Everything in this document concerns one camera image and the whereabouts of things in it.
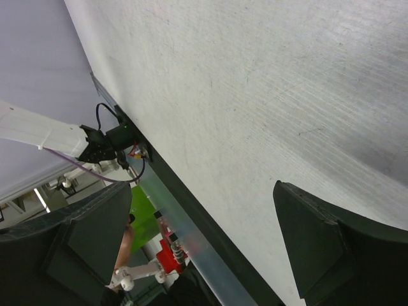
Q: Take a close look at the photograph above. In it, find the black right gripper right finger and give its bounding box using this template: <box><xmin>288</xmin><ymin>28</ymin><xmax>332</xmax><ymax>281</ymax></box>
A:
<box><xmin>273</xmin><ymin>181</ymin><xmax>407</xmax><ymax>305</ymax></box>

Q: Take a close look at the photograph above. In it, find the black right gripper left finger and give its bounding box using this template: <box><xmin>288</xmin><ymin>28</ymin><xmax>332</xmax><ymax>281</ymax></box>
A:
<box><xmin>1</xmin><ymin>182</ymin><xmax>132</xmax><ymax>305</ymax></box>

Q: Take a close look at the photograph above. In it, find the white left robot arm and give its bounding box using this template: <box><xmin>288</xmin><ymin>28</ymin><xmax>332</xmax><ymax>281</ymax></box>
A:
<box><xmin>1</xmin><ymin>101</ymin><xmax>136</xmax><ymax>164</ymax></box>

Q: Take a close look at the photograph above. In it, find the person behind the table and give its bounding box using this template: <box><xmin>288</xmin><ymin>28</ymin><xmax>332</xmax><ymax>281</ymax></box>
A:
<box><xmin>100</xmin><ymin>214</ymin><xmax>221</xmax><ymax>306</ymax></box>

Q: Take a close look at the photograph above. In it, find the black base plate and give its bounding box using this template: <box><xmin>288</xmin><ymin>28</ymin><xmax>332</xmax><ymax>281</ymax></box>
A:
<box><xmin>113</xmin><ymin>105</ymin><xmax>288</xmax><ymax>306</ymax></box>

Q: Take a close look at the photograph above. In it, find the aluminium frame rail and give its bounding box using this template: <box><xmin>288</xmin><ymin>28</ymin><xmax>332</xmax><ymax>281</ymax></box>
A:
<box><xmin>89</xmin><ymin>72</ymin><xmax>259</xmax><ymax>306</ymax></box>

